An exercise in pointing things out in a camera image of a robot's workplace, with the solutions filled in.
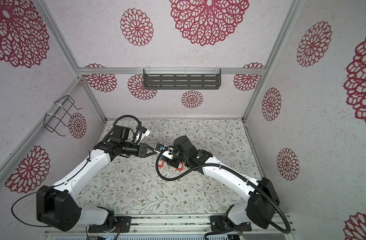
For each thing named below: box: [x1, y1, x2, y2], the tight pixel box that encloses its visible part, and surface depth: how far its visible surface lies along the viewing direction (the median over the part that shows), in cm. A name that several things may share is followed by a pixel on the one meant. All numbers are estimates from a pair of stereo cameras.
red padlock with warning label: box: [158, 159, 165, 169], surface depth 96 cm
